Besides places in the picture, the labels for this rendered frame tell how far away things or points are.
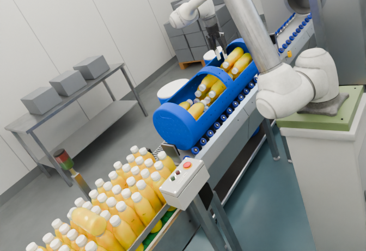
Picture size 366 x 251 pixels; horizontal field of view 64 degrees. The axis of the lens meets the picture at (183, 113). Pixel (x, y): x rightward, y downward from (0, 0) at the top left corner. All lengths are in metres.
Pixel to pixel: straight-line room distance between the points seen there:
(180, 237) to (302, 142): 0.73
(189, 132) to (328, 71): 0.70
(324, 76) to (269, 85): 0.25
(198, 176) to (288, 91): 0.51
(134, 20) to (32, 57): 1.99
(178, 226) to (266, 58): 0.83
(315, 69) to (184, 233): 0.93
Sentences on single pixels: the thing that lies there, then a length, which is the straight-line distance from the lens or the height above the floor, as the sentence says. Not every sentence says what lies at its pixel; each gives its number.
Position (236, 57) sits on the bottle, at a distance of 2.03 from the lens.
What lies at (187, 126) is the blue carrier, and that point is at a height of 1.13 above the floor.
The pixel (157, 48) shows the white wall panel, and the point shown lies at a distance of 6.02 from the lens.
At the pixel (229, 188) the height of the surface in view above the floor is 0.15.
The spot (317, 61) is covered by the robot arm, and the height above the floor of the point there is 1.29.
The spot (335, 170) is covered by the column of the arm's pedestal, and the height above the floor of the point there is 0.76.
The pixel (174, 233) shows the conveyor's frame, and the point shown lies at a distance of 1.43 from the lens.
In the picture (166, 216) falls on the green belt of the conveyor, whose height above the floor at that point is 0.90.
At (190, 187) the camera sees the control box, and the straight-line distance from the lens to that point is 1.26.
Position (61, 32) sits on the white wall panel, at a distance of 4.93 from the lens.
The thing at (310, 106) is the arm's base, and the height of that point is 1.07.
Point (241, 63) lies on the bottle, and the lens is 1.99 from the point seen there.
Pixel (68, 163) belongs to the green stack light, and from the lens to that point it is 1.66.
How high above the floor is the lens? 1.86
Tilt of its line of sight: 26 degrees down
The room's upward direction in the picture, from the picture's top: 24 degrees counter-clockwise
